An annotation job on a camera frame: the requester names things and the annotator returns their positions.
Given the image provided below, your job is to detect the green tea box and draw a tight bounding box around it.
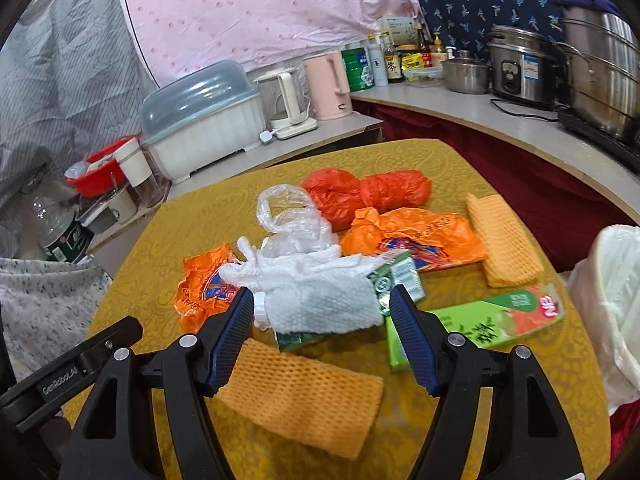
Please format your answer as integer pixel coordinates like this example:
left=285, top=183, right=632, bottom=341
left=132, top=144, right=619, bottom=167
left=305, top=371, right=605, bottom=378
left=385, top=283, right=566, bottom=373

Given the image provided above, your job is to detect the orange foam net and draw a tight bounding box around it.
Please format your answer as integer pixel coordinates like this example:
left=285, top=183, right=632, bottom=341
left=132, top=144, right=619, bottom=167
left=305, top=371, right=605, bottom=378
left=465, top=194, right=544, bottom=288
left=216, top=338, right=384, bottom=460

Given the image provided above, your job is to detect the green white milk carton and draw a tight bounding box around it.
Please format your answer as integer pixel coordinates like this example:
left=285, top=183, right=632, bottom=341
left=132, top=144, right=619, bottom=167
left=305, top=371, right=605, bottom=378
left=273, top=249, right=426, bottom=352

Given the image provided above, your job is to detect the white paper towel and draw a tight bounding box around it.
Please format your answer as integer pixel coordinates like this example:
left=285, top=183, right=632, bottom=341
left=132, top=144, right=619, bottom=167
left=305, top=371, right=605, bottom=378
left=218, top=236, right=384, bottom=334

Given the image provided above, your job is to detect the clear plastic bag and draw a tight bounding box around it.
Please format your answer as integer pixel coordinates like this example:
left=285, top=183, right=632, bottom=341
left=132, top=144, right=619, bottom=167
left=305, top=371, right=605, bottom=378
left=256, top=184, right=341, bottom=258

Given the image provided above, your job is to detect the red plastic bag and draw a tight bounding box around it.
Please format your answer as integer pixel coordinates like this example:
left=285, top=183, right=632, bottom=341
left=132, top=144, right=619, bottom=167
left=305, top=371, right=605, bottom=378
left=302, top=168, right=432, bottom=232

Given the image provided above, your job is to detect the orange snack wrapper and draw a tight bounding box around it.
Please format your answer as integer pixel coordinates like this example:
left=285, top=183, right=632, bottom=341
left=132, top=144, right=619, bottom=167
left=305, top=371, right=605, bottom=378
left=175, top=243, right=239, bottom=334

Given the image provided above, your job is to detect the orange printed plastic bag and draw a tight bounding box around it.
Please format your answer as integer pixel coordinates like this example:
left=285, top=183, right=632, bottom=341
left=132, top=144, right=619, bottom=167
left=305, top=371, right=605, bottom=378
left=341, top=207, right=488, bottom=272

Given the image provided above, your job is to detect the white lined trash bin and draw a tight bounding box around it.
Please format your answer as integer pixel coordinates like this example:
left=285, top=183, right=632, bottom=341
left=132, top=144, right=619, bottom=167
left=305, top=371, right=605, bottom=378
left=567, top=224, right=639, bottom=414

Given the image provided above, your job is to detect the plastic water bottle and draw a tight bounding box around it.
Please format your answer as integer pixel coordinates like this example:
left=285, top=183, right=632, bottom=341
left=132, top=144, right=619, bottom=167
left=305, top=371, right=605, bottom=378
left=29, top=179, right=93, bottom=263

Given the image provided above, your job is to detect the yellow paisley tablecloth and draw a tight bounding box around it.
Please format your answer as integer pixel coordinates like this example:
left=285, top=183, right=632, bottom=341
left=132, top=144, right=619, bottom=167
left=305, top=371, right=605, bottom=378
left=62, top=138, right=612, bottom=480

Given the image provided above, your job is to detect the dark red curtain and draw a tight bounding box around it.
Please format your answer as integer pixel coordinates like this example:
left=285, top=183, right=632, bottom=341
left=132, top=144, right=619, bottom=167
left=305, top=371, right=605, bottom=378
left=355, top=102, right=632, bottom=477

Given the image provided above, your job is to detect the red plastic basin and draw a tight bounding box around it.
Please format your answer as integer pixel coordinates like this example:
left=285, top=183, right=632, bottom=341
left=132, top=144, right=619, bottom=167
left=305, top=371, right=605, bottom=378
left=65, top=136, right=136, bottom=198

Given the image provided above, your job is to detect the white lidded jar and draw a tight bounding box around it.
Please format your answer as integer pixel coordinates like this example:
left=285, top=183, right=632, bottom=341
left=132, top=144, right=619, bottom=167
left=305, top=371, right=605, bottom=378
left=114, top=138, right=163, bottom=208

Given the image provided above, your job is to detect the black induction cooker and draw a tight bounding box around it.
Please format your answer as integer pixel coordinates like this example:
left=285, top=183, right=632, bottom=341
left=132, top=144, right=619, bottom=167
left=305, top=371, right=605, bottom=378
left=558, top=110, right=639, bottom=174

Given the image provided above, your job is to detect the white dish rack grey lid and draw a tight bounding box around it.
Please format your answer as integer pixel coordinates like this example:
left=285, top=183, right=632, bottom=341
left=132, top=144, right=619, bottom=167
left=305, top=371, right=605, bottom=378
left=141, top=60, right=267, bottom=183

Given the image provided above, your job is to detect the small steel pot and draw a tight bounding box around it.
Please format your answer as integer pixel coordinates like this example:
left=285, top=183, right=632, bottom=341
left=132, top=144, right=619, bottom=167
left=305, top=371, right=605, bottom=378
left=442, top=50, right=490, bottom=94

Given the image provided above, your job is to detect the steel rice cooker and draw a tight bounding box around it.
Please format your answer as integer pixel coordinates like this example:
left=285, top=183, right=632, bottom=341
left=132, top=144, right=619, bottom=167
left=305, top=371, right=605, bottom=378
left=487, top=25, right=565, bottom=110

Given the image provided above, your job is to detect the white glass kettle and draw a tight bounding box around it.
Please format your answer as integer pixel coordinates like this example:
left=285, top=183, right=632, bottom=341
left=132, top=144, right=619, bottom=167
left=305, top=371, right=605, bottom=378
left=255, top=67, right=318, bottom=141

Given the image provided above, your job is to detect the large steel steamer pot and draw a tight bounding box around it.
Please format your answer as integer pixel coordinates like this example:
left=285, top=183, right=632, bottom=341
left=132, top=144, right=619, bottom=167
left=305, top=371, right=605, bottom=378
left=556, top=6, right=639, bottom=141

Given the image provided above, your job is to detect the green tin can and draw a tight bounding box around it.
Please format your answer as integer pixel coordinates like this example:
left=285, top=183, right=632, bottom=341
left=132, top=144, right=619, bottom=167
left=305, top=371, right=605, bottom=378
left=341, top=47, right=374, bottom=92

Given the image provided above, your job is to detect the pink electric kettle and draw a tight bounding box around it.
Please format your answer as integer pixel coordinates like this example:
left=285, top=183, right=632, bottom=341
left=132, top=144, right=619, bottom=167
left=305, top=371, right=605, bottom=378
left=303, top=51, right=352, bottom=120

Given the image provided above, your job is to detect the soy sauce bottle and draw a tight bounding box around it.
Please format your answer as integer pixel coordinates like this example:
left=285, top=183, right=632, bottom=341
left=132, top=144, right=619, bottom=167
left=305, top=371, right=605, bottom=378
left=380, top=30, right=404, bottom=84

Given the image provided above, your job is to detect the white thermos bottle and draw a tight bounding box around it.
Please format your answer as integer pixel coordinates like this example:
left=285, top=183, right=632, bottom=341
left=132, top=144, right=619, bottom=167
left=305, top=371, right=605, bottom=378
left=367, top=34, right=388, bottom=87

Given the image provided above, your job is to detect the blue floral cloth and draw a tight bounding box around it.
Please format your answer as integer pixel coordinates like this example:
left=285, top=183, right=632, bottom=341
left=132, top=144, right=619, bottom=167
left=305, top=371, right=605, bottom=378
left=415, top=0, right=622, bottom=64

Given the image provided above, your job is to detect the purple cloth on pot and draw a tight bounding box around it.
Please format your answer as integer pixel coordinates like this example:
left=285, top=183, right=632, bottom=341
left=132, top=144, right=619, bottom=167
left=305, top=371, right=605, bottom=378
left=549, top=0, right=622, bottom=16

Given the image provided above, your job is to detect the pink dotted sheet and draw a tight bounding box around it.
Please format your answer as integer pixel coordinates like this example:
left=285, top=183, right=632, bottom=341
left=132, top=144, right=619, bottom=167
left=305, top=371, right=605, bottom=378
left=120, top=0, right=419, bottom=87

